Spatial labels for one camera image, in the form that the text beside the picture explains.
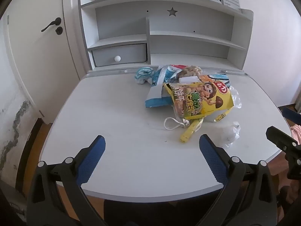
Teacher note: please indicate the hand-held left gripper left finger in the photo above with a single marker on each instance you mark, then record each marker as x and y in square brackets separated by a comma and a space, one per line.
[93, 156]

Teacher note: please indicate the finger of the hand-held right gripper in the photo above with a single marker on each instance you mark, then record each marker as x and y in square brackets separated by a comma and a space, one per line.
[278, 137]

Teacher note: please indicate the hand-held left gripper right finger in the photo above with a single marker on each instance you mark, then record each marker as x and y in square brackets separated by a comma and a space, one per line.
[212, 161]

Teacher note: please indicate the clear plastic bag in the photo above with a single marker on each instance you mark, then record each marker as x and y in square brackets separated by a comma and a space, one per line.
[236, 97]

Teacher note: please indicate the blue chair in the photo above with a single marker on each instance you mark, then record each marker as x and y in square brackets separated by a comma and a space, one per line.
[290, 114]

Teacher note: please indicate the crumpled clear plastic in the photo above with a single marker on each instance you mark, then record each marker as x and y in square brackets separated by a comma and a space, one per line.
[231, 134]

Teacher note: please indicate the yellow strip wrapper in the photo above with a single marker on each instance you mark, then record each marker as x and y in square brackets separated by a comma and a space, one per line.
[222, 116]
[188, 133]

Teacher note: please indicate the yellow snack bag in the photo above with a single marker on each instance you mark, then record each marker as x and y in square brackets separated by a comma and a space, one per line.
[202, 98]

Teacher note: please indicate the orange packet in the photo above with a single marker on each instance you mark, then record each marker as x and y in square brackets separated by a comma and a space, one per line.
[207, 78]

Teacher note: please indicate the blue white wrapper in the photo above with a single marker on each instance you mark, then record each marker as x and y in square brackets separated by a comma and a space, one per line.
[155, 95]
[219, 77]

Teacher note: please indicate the beige knitted item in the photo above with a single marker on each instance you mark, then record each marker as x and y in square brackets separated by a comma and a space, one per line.
[191, 70]

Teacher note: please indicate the white door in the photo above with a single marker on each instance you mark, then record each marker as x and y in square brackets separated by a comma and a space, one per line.
[40, 70]

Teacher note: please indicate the white drawer knob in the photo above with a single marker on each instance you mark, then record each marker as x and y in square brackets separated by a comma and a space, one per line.
[117, 58]

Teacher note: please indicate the red plastic basket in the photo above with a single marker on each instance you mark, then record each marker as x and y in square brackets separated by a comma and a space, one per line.
[176, 65]

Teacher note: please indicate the grey drawer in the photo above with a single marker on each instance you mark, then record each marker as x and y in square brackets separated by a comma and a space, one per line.
[127, 51]

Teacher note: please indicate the grey white shelf unit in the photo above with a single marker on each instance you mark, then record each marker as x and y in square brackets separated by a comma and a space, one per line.
[188, 37]

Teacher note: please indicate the black door lock knob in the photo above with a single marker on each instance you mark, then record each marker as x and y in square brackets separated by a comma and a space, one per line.
[58, 30]

